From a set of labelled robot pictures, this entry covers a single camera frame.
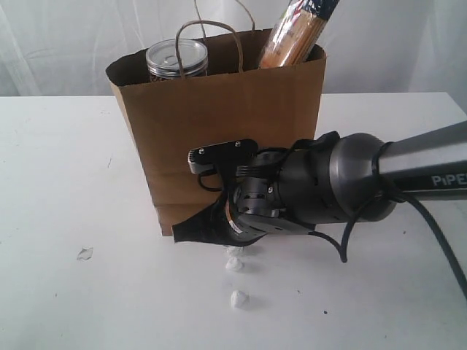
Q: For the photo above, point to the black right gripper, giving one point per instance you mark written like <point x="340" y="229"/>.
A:
<point x="263" y="193"/>

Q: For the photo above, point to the large brown paper bag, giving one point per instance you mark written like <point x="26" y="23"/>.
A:
<point x="235" y="100"/>

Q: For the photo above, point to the spaghetti packet dark blue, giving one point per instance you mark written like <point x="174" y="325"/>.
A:
<point x="293" y="37"/>

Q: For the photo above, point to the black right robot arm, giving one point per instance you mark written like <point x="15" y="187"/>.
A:
<point x="332" y="179"/>

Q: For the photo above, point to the clear plastic scrap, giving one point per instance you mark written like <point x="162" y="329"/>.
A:
<point x="85" y="254"/>

